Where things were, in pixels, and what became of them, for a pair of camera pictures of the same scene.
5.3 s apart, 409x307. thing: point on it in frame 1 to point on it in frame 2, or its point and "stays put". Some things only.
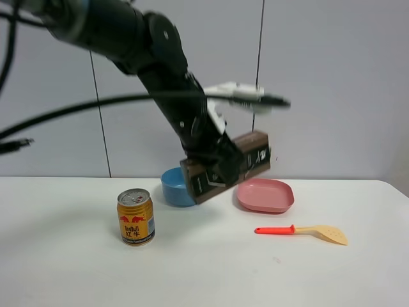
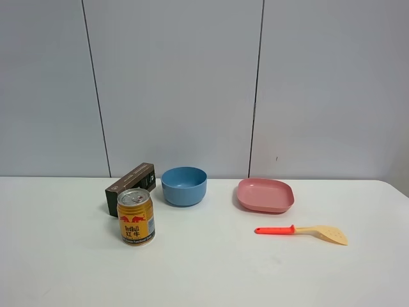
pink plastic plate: [265, 196] stays put
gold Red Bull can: [136, 217] stays put
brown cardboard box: [204, 181] to [143, 176]
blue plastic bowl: [174, 188] stays put
